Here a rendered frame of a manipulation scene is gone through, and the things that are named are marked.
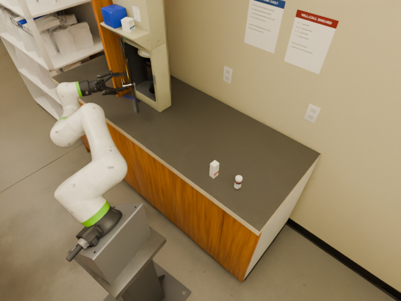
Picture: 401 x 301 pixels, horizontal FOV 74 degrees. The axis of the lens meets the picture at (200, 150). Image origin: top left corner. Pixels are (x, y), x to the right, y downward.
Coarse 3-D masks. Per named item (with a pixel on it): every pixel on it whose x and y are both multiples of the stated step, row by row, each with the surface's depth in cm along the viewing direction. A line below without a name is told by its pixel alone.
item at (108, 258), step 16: (128, 208) 112; (128, 224) 105; (144, 224) 117; (112, 240) 99; (128, 240) 110; (144, 240) 124; (80, 256) 108; (96, 256) 94; (112, 256) 104; (128, 256) 116; (96, 272) 114; (112, 272) 109
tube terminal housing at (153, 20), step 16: (112, 0) 157; (128, 0) 147; (144, 0) 139; (160, 0) 144; (128, 16) 155; (144, 16) 146; (160, 16) 150; (160, 32) 155; (160, 48) 162; (160, 64) 168; (160, 80) 175; (144, 96) 194; (160, 96) 183
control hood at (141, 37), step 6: (102, 24) 158; (114, 30) 152; (120, 30) 151; (138, 30) 152; (144, 30) 152; (126, 36) 148; (132, 36) 146; (138, 36) 146; (144, 36) 149; (138, 42) 148; (144, 42) 151; (150, 42) 154; (144, 48) 155; (150, 48) 156
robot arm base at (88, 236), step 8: (112, 208) 110; (104, 216) 105; (112, 216) 106; (120, 216) 109; (96, 224) 103; (104, 224) 104; (112, 224) 105; (80, 232) 104; (88, 232) 101; (96, 232) 103; (104, 232) 103; (80, 240) 100; (88, 240) 101; (96, 240) 101; (80, 248) 100; (72, 256) 97
